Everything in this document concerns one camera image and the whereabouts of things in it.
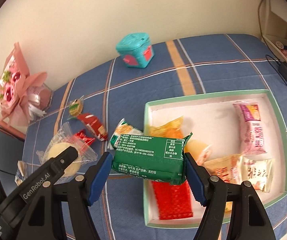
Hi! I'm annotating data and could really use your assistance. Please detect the orange roll cake pack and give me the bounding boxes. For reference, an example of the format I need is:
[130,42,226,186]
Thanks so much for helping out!
[203,154,242,214]

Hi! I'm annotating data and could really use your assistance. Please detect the round bun clear wrapper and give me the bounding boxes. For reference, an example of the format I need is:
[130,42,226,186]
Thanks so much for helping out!
[37,122,98,183]

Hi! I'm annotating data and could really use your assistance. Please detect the red patterned packet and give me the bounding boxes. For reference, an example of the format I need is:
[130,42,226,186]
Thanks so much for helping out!
[152,181,193,220]

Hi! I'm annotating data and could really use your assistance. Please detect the red crinkled snack packet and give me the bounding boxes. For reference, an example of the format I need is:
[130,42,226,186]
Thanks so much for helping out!
[74,129,96,146]

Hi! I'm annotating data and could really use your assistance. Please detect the cream cookie pack red letters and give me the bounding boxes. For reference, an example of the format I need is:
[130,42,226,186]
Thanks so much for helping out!
[240,156,275,193]

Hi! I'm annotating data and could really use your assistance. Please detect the red white snack box pack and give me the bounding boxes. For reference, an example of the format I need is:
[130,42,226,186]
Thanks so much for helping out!
[77,113,108,141]

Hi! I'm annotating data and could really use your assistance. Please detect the dark green snack pack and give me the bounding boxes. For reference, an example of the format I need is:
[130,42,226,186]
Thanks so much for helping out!
[112,134,192,185]

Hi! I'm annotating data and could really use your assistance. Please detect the round cookie green wrapper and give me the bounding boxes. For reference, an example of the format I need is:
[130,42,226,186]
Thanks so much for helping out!
[67,96,84,120]

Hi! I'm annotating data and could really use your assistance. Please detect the pink snack pack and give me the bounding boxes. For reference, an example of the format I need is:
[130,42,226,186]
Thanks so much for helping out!
[233,101,267,155]

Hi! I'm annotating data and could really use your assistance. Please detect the yellow orange snack bag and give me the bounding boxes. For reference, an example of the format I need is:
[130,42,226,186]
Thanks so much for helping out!
[148,116,184,139]

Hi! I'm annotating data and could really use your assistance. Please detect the white green cracker pack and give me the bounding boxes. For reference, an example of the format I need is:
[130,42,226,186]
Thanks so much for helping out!
[107,117,144,151]

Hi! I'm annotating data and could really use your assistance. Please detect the crumpled blue white wrapper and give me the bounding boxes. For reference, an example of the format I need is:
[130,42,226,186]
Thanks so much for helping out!
[14,161,28,186]

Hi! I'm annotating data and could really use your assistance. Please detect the pale jelly cup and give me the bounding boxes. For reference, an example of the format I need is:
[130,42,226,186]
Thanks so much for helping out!
[185,139,212,165]

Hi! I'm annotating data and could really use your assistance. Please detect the green-rimmed white cardboard tray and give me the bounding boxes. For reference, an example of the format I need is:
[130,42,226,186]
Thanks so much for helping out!
[143,89,287,229]

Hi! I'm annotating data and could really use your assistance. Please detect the blue plaid tablecloth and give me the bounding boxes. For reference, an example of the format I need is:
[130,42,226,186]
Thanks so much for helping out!
[22,34,287,239]

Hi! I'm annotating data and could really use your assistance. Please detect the pink flower bouquet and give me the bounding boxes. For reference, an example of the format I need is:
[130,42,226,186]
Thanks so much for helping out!
[0,42,53,127]

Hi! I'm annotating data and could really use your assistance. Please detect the teal toy house box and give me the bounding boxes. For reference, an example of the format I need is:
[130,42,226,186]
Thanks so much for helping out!
[116,33,154,68]

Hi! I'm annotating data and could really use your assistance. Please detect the white wooden shelf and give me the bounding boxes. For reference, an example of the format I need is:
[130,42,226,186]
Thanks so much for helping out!
[261,0,287,62]

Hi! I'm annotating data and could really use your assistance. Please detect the black cable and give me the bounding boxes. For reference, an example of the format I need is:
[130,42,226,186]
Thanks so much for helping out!
[257,0,287,100]

